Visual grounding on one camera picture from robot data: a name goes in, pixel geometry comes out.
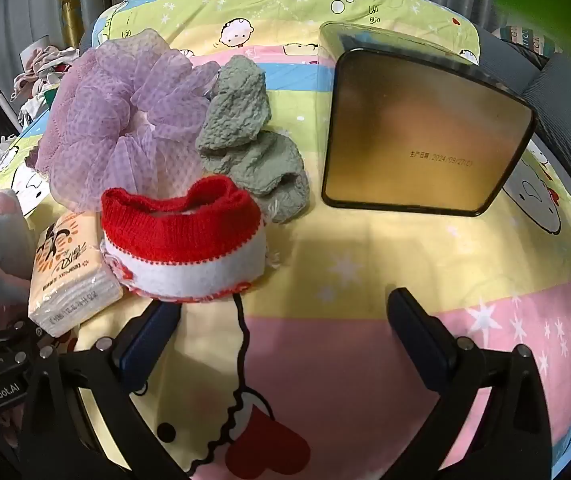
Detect red white knitted hat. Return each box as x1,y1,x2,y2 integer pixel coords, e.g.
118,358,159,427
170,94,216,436
100,176,269,303

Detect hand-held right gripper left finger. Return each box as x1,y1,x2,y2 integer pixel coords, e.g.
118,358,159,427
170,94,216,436
18,300,204,480

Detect cartoon printed bedsheet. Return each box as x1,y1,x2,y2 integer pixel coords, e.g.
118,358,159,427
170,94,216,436
0,0,571,480

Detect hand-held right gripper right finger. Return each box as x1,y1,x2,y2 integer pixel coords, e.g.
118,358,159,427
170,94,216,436
387,287,553,480

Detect purple mesh bath pouf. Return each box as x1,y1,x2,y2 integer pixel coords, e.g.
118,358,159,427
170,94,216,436
26,27,221,213

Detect patterned white cloth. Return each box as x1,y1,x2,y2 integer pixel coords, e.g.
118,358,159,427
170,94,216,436
499,24,562,57

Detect pile of clothes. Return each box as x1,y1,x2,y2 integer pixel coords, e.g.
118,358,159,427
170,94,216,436
10,45,84,126

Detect orange white tissue packet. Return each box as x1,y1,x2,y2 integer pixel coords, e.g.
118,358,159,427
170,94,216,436
28,210,124,337

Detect grey-green crinkled cloth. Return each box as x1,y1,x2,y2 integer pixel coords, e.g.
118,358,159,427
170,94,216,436
196,55,272,153
200,130,311,225

